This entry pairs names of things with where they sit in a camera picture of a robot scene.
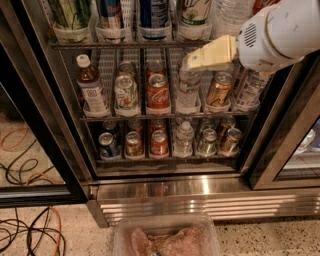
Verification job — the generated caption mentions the red coca-cola can shelf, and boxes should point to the red coca-cola can shelf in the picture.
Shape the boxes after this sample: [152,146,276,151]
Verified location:
[252,0,280,14]
[147,74,169,109]

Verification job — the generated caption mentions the right glass fridge door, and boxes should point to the right glass fridge door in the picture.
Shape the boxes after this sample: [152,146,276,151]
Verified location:
[250,52,320,190]

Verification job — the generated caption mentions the red coca-cola can middle shelf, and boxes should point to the red coca-cola can middle shelf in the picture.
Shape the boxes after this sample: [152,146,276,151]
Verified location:
[147,74,169,109]

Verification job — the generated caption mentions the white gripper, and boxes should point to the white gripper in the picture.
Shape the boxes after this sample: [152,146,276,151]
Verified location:
[181,9,304,73]

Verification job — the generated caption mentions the blue pepsi can bottom shelf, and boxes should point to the blue pepsi can bottom shelf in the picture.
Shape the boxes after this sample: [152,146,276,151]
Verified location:
[98,132,119,160]

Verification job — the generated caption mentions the left tea bottle white cap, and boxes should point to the left tea bottle white cap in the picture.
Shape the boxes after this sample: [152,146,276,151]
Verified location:
[76,54,108,113]

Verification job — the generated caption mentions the white green can middle shelf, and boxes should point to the white green can middle shelf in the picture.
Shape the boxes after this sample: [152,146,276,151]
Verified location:
[114,75,138,110]

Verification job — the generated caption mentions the red bull can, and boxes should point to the red bull can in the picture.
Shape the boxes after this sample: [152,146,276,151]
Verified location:
[97,0,124,29]

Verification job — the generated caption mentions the wire shelf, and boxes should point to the wire shelf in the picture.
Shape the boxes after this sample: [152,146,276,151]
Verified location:
[80,111,254,122]
[49,40,210,50]

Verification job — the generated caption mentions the top wire shelf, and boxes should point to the top wire shelf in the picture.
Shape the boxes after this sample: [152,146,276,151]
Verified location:
[49,40,210,50]

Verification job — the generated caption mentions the blue pepsi can shelf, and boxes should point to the blue pepsi can shelf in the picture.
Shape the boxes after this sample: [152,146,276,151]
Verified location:
[139,0,169,29]
[98,132,119,160]

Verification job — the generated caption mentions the steel fridge base grille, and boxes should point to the steel fridge base grille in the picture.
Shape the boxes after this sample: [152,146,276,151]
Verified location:
[87,175,320,228]

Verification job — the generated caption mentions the gold can middle shelf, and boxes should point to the gold can middle shelf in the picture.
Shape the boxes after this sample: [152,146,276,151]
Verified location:
[206,71,232,107]

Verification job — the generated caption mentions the glass fridge door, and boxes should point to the glass fridge door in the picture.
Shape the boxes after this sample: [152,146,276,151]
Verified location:
[250,52,320,190]
[0,0,88,208]

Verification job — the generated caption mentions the tea bottle white cap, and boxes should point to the tea bottle white cap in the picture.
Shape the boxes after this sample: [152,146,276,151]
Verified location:
[235,70,271,107]
[76,54,108,113]

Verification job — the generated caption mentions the gold can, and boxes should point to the gold can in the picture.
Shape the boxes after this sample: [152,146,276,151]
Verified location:
[126,131,144,156]
[219,128,242,155]

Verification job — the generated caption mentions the water bottle bottom shelf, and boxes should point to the water bottle bottom shelf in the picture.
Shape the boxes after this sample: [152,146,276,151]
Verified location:
[174,121,194,157]

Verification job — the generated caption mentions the middle wire shelf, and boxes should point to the middle wire shelf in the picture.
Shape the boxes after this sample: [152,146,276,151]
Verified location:
[80,111,254,122]

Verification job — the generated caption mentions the gold can bottom left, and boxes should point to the gold can bottom left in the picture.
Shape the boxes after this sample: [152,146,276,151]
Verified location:
[126,131,144,156]

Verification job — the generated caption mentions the clear plastic food container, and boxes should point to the clear plastic food container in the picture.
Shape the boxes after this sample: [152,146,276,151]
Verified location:
[113,214,221,256]

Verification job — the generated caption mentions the green can bottom shelf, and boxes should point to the green can bottom shelf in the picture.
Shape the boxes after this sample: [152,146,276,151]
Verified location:
[197,128,217,155]

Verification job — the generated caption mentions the green drink can top shelf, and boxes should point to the green drink can top shelf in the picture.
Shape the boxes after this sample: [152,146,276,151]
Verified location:
[48,0,91,30]

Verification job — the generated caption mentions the right tea bottle white cap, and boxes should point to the right tea bottle white cap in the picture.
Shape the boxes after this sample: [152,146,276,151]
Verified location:
[235,70,271,107]

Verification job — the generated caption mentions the red can bottom shelf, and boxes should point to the red can bottom shelf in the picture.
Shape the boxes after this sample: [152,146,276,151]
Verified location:
[151,130,168,156]

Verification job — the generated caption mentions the left glass fridge door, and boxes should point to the left glass fridge door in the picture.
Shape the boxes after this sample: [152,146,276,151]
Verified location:
[0,0,88,208]

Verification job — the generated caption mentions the black cables on floor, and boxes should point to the black cables on floor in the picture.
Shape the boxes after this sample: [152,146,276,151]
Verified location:
[0,206,67,256]

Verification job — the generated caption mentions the blue pepsi can top shelf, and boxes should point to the blue pepsi can top shelf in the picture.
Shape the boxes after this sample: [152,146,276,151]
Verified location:
[139,0,169,29]

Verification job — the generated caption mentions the clear water bottle top shelf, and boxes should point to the clear water bottle top shelf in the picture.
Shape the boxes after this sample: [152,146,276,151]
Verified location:
[213,0,255,38]

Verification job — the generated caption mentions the orange cable on floor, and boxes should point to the orange cable on floor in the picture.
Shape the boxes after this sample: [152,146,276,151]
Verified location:
[48,205,63,256]

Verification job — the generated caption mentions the red coca-cola can top shelf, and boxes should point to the red coca-cola can top shelf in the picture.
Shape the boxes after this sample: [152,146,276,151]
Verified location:
[252,0,280,14]

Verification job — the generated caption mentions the water bottle middle shelf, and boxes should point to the water bottle middle shelf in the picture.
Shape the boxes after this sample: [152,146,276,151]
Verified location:
[177,54,202,108]

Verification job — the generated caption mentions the gold can bottom right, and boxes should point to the gold can bottom right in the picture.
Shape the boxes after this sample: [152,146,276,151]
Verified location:
[219,128,242,155]

